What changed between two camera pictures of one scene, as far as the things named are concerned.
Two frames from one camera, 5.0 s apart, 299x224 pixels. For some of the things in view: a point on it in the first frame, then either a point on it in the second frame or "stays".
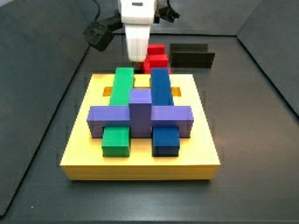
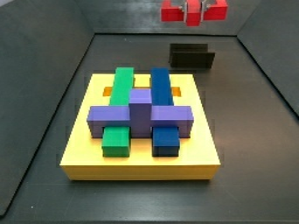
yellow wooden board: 196,164 stays
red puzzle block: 156,59 to 172,13
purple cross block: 140,116 stays
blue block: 164,136 stays
